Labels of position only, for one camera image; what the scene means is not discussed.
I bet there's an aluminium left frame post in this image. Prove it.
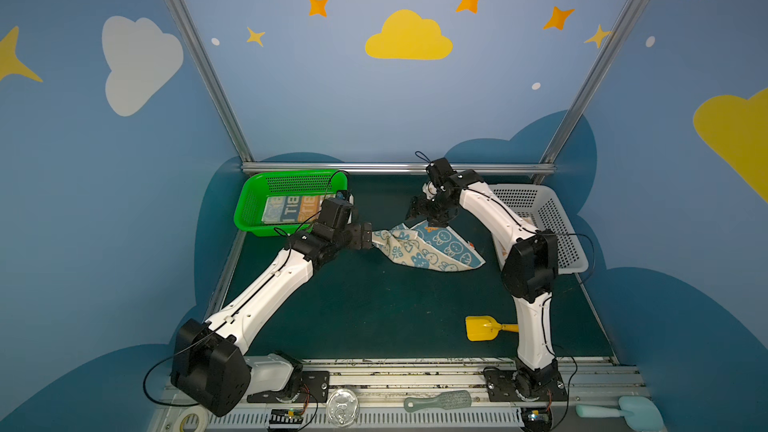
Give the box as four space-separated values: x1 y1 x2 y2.
164 0 253 163

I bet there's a green plastic basket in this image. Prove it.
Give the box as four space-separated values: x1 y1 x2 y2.
233 169 348 237

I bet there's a grey plastic basket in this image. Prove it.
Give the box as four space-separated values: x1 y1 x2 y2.
490 184 589 274

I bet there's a small circuit board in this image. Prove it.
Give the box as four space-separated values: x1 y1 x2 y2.
266 408 304 431
521 408 552 432

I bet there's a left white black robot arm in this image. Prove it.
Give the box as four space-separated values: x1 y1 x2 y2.
170 223 372 417

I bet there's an aluminium frame post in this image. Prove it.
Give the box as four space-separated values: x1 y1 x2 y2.
539 0 650 169
164 0 253 163

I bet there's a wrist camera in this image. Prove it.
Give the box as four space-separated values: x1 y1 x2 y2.
313 190 354 235
422 182 438 200

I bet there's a striped rabbit text towel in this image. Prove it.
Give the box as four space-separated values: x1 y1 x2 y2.
262 194 328 224

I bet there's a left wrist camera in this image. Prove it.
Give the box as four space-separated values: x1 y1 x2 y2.
313 190 354 235

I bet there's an aluminium rear frame bar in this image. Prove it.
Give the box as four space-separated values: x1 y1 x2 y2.
241 161 556 176

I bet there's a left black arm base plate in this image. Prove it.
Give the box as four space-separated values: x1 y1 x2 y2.
246 371 330 404

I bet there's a grey green brush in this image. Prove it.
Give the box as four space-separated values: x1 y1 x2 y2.
403 390 473 413

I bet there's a yellow toy shovel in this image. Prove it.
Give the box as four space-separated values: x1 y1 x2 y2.
465 316 519 342

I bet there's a teal owl pattern towel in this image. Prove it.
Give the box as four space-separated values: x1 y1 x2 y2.
372 220 485 273

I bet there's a mint green spatula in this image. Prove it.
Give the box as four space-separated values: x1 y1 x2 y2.
576 396 665 431

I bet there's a left small circuit board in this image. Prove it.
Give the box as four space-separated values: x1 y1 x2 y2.
266 408 304 431

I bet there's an aluminium front rail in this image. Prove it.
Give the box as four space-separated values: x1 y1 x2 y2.
149 357 650 431

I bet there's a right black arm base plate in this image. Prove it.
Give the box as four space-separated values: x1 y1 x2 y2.
482 366 568 402

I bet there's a white tape roll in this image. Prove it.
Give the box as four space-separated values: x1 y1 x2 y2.
170 407 210 432

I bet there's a clear round lid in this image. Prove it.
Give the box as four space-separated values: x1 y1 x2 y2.
326 388 360 427

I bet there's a right small circuit board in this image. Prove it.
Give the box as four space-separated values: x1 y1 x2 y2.
521 408 552 432

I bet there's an aluminium right frame post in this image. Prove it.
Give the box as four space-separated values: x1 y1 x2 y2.
539 0 650 169

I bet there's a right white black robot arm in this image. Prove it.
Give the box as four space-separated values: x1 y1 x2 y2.
407 158 558 375

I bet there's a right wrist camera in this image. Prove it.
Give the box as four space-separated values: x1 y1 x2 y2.
422 182 438 200

